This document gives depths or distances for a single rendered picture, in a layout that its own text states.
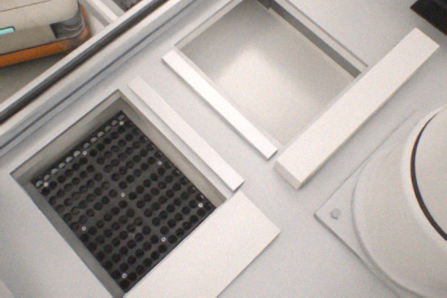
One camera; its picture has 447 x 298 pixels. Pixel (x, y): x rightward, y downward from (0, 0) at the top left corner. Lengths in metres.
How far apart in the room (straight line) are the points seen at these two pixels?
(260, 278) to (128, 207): 0.22
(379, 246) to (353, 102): 0.21
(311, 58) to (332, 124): 0.25
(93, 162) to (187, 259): 0.22
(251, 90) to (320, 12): 0.18
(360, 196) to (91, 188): 0.39
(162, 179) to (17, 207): 0.21
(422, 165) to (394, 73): 0.28
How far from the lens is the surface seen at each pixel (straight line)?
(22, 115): 0.74
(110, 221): 0.75
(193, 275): 0.67
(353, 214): 0.70
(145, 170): 0.76
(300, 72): 0.92
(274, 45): 0.95
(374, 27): 0.86
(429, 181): 0.52
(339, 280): 0.70
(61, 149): 0.88
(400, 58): 0.80
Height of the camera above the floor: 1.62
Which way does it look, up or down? 67 degrees down
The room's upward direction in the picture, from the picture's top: 3 degrees clockwise
